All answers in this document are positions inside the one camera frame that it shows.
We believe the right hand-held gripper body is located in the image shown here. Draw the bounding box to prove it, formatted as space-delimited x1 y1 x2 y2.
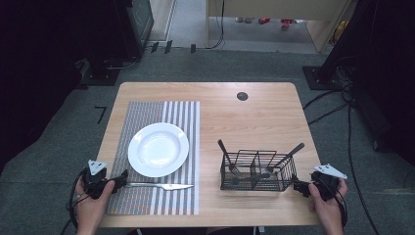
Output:
309 164 348 202

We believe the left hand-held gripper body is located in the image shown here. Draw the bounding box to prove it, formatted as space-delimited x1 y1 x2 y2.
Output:
81 159 111 201

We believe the silver table knife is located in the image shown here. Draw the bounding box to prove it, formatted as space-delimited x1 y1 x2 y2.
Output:
124 182 195 191

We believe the black wire cutlery basket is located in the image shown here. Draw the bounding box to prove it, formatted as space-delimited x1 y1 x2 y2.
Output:
219 149 299 193

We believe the person's right hand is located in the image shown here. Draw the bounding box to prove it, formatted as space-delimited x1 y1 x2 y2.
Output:
307 178 349 224

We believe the person's left hand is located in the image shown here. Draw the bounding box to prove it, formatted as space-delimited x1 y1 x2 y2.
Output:
74 178 116 226

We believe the white round plate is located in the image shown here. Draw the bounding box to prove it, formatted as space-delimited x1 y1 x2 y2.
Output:
127 121 190 179

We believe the striped woven placemat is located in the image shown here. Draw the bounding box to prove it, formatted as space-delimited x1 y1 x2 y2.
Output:
106 100 201 216

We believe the black stand base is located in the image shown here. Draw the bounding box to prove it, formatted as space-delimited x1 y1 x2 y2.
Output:
301 65 346 91
80 65 121 87

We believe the dark glass-front cabinet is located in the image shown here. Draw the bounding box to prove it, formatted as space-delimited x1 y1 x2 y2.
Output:
125 0 156 61

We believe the yellow object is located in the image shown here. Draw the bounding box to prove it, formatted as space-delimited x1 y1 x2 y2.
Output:
332 20 349 45

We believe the light wooden desk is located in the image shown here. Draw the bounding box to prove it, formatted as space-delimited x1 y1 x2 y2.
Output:
206 0 352 54

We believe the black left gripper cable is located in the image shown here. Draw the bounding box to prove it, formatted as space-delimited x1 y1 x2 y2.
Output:
59 169 87 235

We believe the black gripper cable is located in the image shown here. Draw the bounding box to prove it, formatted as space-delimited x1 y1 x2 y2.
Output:
321 182 348 229
59 169 87 235

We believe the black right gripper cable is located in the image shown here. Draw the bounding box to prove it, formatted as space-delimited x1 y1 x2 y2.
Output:
321 182 348 229

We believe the black-handled spoon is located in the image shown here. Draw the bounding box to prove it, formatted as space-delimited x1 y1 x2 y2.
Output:
264 142 305 174

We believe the long black floor cable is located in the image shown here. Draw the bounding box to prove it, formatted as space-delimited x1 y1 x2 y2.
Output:
346 102 382 235

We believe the black-handled fork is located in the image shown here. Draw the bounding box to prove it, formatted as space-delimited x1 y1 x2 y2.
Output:
217 139 243 179

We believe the black hanging cable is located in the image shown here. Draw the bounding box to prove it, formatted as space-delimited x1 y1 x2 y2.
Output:
207 0 227 51

